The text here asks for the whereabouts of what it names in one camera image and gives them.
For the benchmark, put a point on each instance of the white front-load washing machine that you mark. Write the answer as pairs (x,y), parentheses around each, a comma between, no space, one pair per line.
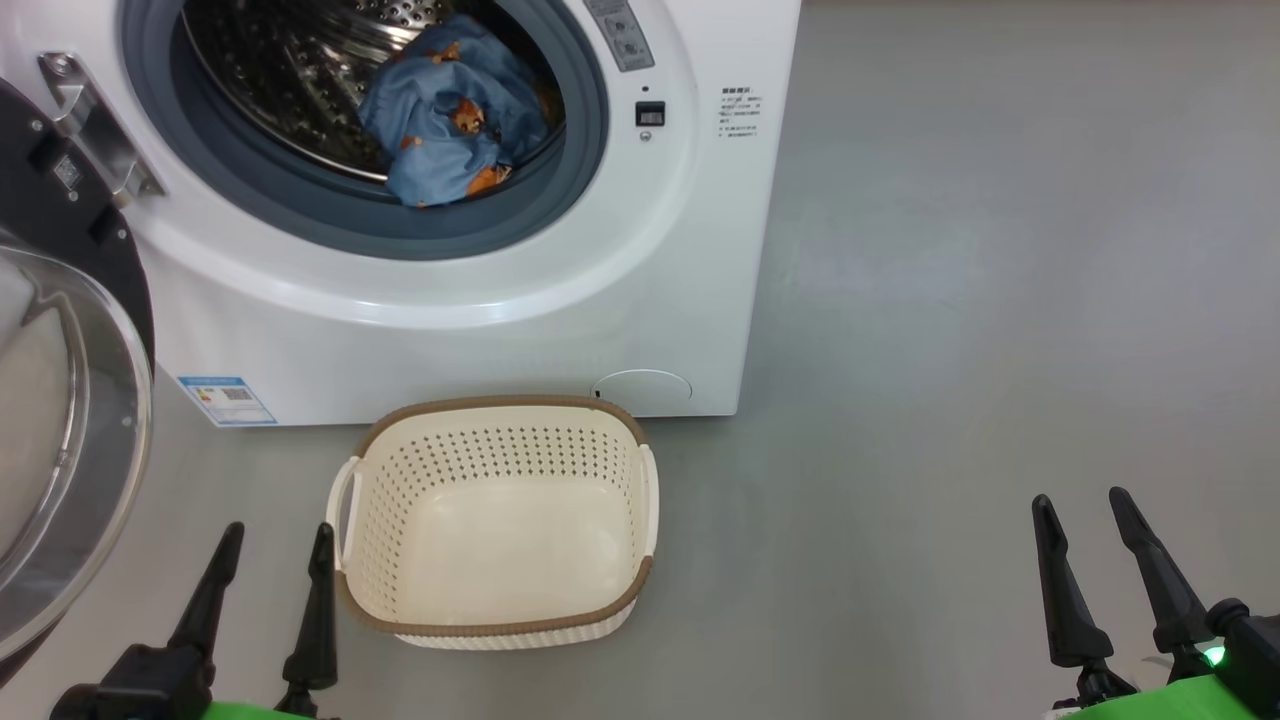
(450,340)

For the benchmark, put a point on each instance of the grey warning label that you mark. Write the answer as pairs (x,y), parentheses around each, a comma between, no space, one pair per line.
(620,35)

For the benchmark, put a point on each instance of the blue bear-print garment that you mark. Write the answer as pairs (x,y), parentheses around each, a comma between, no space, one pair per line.
(440,140)

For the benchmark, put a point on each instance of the cream perforated laundry basket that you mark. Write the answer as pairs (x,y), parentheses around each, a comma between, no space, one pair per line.
(500,540)

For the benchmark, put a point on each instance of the blue energy label sticker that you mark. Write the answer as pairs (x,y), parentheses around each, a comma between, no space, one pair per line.
(228,400)

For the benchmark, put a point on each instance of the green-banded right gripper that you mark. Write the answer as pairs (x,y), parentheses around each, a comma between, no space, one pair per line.
(1180,705)

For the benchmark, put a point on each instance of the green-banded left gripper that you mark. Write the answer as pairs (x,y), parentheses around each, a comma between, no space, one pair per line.
(240,713)

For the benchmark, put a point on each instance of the black round glass machine door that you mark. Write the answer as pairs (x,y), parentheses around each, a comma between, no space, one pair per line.
(30,190)

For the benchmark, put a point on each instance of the round white filter cover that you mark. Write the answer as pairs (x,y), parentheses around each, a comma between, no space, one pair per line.
(645,390)

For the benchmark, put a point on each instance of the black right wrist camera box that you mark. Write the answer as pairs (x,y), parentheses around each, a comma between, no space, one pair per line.
(1260,660)

